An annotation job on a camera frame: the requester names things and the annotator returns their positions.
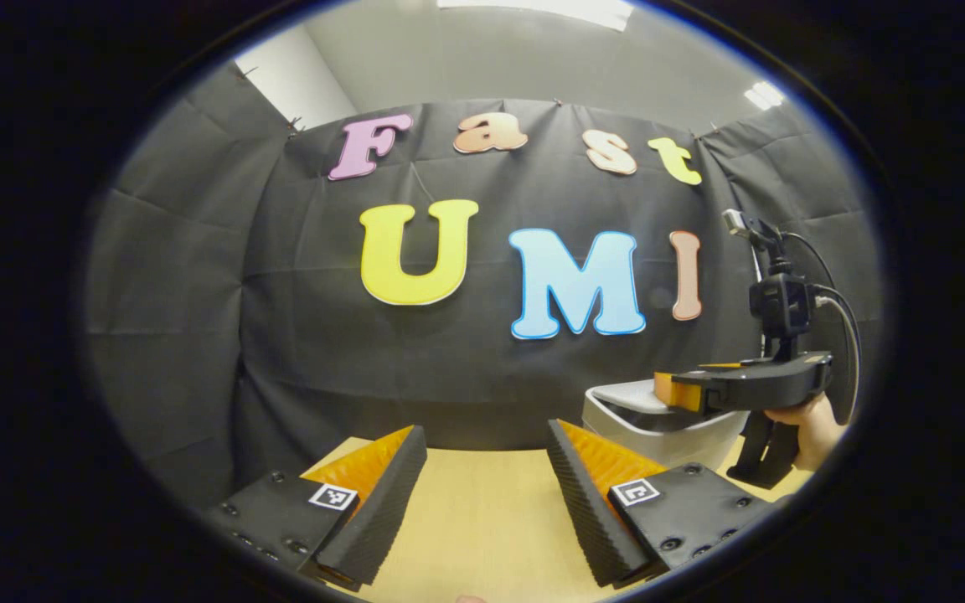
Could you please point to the small ceiling light panel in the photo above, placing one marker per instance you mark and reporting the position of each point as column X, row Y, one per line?
column 764, row 95

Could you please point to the large ceiling light panel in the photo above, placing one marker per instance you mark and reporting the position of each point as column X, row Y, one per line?
column 533, row 8

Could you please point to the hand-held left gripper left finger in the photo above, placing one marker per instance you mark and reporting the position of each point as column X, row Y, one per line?
column 382, row 502

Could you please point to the white desktop garbage bin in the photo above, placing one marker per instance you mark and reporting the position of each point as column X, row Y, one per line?
column 625, row 410

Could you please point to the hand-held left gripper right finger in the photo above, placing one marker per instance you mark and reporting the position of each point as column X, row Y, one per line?
column 579, row 502

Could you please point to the black backdrop cloth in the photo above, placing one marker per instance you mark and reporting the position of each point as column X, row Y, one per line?
column 449, row 368

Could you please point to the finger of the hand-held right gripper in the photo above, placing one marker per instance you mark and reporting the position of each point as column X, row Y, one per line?
column 675, row 392

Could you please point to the wooden desktop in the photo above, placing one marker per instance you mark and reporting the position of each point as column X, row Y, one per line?
column 482, row 519

